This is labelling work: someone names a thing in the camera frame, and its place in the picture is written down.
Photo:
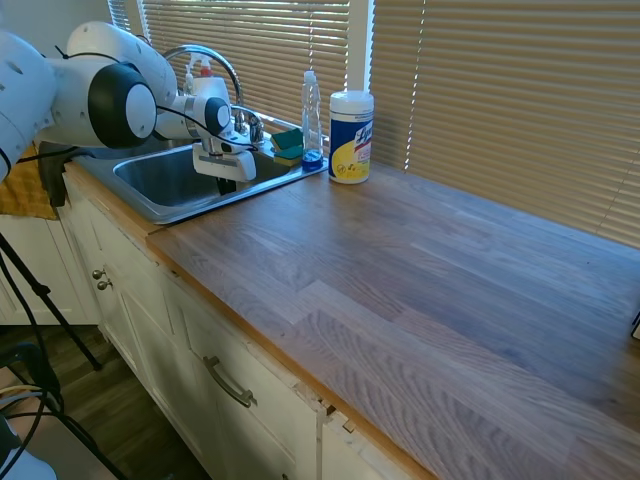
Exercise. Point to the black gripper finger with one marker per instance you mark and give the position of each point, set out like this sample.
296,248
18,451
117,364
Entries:
222,185
231,186

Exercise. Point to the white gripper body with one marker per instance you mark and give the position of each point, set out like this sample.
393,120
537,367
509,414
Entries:
225,162

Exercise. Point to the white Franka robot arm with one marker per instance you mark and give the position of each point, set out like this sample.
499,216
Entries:
75,95

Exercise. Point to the stainless steel double sink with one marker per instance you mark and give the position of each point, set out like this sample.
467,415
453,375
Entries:
165,185

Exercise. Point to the yellow and green sponge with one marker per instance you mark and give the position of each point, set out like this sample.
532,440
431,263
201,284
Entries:
286,156

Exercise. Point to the white spray bottle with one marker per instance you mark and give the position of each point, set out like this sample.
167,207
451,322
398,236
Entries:
190,80

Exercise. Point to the chrome faucet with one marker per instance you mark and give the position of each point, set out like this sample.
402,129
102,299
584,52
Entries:
227,70

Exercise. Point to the clear dish soap bottle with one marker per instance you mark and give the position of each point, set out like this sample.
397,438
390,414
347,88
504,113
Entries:
311,115

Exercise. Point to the narrow beige window blind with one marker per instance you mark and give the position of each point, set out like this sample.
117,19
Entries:
260,55

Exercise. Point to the Lysol wipes canister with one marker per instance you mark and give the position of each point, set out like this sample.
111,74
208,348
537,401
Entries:
351,140

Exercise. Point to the round metal cabinet knob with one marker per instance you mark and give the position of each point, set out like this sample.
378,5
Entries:
104,285
98,274

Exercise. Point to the white kitchen cabinet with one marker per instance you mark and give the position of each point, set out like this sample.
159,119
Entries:
165,330

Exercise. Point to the grey towel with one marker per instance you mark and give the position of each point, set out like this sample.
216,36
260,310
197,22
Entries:
52,175

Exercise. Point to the yellow cloth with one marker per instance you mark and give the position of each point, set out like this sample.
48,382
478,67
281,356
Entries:
22,195

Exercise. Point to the black tripod leg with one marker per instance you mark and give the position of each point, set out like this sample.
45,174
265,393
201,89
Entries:
50,310

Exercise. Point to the wide beige window blind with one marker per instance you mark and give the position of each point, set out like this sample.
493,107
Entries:
510,100

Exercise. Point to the white rounded object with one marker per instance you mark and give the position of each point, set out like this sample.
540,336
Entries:
20,457

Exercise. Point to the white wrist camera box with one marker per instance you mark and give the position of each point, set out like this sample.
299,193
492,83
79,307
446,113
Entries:
229,145

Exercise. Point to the white window frame post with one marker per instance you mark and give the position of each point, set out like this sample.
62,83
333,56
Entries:
361,45

